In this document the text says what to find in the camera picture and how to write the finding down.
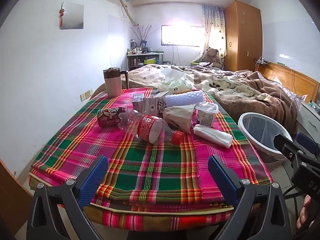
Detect white yogurt cup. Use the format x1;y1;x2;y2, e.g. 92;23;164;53
194;102;219;128

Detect pink mug with brown lid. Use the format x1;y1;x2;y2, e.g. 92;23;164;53
103;67;129;97

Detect small drink carton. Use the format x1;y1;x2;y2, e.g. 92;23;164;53
132;94;145;113

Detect group of toiletry bottles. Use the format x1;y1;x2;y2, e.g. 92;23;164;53
127;39;150;55

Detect plaid cloth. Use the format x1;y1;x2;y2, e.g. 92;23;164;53
29;87;274;230

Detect power strip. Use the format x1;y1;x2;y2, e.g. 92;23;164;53
253;57;272;67

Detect white plastic pack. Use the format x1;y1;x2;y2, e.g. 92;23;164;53
193;124;233;148

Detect green cushion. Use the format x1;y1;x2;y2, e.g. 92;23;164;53
191;60;213;68

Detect lilac bed sheet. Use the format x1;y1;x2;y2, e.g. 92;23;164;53
287;87;309;103

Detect white trash bin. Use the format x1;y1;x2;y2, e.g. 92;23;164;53
237;112;293;159

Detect white wrapped pipe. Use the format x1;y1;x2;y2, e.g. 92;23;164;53
119;0;139;27

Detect wall socket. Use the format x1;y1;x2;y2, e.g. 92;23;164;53
80;89;93;102

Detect silver wall mirror sheet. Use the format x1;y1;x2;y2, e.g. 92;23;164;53
60;3;84;30

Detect brown teddy bear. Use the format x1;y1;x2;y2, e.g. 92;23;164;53
201;47;223;68

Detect wooden wardrobe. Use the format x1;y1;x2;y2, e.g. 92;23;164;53
223;0;263;72

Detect tissue pack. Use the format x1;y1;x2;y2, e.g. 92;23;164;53
157;69;193;93

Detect patterned curtain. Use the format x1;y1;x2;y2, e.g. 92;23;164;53
201;4;227;58

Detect white drink carton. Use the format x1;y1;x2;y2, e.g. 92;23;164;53
142;97;158;114

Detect black cable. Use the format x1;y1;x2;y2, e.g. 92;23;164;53
282;185;299;230

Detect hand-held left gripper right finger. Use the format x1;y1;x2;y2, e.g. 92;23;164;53
207;155;293;240

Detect dried branches in vase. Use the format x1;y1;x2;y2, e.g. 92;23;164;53
136;24;159;49

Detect wooden headboard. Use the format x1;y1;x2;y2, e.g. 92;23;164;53
257;62;320;103

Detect white foam net sleeve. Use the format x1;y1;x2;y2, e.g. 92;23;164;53
164;91;209;105

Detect red knot ornament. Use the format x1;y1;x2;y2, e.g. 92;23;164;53
59;2;66;27

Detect brown paper bag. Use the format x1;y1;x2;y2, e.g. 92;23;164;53
162;104;197;133

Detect small dark shelf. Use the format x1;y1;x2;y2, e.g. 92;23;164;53
126;52;164;72

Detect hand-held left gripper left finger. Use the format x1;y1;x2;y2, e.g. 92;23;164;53
27;155;109;240

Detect clear plastic bottle red label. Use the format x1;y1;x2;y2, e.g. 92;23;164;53
118;109;185;145

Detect red drink can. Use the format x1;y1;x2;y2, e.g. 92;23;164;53
97;107;128;128

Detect white nightstand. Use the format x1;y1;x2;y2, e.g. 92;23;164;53
297;100;320;140

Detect window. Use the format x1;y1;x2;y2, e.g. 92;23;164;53
161;25;204;47

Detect purple drink carton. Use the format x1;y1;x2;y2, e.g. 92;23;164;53
156;96;171;117

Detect white cable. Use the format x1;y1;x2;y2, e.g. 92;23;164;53
275;67;302;112

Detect bed with brown blanket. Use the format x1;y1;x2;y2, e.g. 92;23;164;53
130;64;299;135

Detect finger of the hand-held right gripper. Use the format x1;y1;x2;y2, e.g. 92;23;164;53
296;132;320;155
273;134;304;167

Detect person's right hand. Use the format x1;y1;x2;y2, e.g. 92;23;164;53
296;194;313;230

